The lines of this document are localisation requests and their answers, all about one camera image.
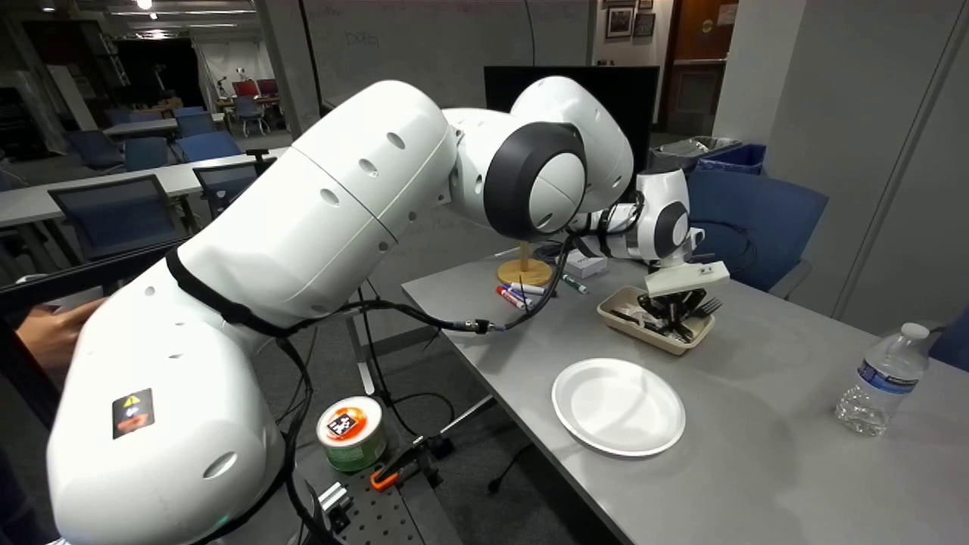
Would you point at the green white tape roll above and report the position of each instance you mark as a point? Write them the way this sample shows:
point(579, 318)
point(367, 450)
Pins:
point(348, 433)

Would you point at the blue bin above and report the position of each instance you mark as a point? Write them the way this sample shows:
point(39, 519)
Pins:
point(730, 154)

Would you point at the red marker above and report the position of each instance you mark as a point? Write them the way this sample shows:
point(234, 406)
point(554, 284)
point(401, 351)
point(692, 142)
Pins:
point(511, 296)

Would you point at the small white box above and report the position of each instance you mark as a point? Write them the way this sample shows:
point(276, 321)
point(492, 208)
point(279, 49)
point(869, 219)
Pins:
point(589, 264)

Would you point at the clear plastic water bottle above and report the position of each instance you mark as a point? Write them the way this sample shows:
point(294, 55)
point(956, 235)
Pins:
point(880, 389)

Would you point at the bowl with food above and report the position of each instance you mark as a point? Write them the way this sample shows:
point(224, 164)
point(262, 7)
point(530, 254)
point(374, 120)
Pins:
point(524, 272)

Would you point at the framed wall pictures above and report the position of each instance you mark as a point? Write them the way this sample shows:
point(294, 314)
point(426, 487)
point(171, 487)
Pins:
point(628, 20)

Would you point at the beige cutlery tray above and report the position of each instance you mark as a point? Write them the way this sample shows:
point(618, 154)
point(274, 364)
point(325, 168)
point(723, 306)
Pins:
point(647, 338)

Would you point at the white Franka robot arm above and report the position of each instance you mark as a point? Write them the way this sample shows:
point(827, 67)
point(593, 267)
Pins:
point(253, 262)

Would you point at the white desk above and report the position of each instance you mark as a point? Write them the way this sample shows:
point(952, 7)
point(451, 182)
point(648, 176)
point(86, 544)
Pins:
point(62, 198)

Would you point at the black perforated breadboard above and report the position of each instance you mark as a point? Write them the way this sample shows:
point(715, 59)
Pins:
point(405, 519)

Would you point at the black plastic fork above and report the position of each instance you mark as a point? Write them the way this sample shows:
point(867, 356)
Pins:
point(639, 314)

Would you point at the operator hand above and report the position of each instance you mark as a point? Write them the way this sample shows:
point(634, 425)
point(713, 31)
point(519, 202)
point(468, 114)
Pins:
point(62, 338)

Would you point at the silver metal clamp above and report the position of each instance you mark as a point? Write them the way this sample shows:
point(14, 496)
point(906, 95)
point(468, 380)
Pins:
point(335, 496)

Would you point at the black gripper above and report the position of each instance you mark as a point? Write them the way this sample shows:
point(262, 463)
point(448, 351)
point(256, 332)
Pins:
point(692, 304)

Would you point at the white paper plate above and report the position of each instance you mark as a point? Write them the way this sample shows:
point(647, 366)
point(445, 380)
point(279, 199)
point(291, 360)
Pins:
point(618, 406)

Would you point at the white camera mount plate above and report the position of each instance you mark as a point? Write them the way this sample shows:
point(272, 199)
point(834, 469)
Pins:
point(686, 272)

